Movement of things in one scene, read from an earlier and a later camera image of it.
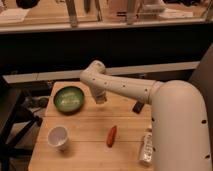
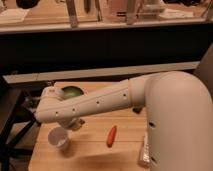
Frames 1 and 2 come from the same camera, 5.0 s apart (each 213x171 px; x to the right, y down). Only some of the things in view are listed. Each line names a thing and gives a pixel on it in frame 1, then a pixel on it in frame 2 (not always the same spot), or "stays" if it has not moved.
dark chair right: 202,77 stays
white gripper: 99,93 → 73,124
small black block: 138,107 stays
